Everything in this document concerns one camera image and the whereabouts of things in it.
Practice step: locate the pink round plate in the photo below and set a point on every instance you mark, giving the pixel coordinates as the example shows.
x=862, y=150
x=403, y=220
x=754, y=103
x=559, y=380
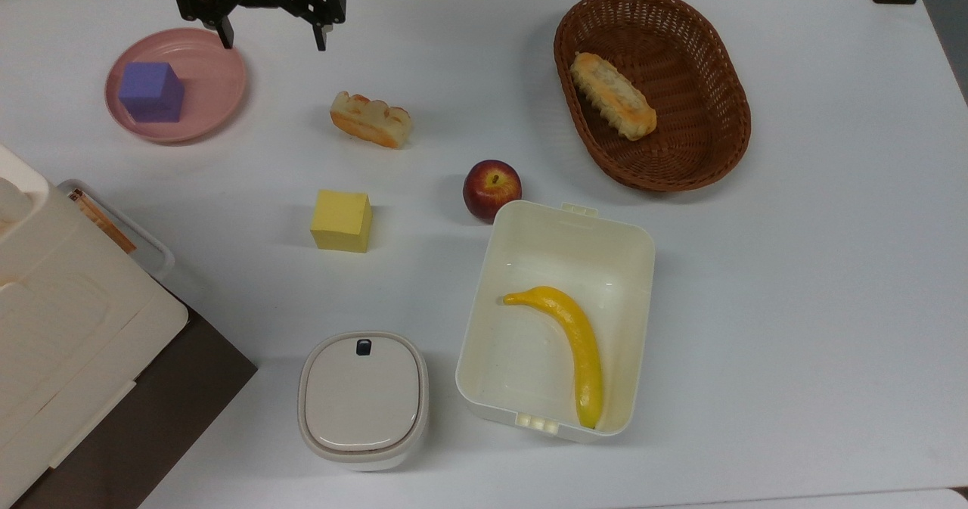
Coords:
x=204, y=85

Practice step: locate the closed white lidded container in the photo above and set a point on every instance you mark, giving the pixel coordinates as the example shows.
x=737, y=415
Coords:
x=363, y=399

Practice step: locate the purple cube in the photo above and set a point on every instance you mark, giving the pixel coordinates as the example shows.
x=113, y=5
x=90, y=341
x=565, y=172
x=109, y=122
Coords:
x=153, y=91

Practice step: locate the open cream plastic container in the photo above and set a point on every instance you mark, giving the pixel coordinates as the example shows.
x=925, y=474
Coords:
x=529, y=342

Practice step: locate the red apple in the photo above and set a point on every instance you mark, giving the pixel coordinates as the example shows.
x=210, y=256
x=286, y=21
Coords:
x=491, y=188

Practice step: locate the large cream plastic appliance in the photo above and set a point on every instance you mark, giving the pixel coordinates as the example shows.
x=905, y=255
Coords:
x=53, y=327

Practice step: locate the yellow banana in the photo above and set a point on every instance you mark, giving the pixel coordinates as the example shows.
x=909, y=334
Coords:
x=578, y=342

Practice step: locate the brown wicker basket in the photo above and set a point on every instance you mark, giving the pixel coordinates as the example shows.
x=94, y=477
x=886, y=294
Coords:
x=681, y=100

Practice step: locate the toasted bread slice chunk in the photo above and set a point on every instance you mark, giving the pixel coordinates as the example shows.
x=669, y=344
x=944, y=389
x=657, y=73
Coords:
x=370, y=119

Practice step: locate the clear plastic storage box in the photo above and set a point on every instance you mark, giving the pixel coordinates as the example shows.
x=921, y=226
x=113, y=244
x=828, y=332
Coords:
x=128, y=237

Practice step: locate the yellow cube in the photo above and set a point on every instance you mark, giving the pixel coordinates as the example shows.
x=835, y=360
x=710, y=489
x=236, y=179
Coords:
x=342, y=220

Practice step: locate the long bread roll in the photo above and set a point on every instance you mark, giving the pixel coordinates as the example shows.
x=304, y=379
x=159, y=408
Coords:
x=612, y=95

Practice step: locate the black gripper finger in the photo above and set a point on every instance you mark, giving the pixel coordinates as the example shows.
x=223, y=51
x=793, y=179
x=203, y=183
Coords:
x=321, y=36
x=225, y=32

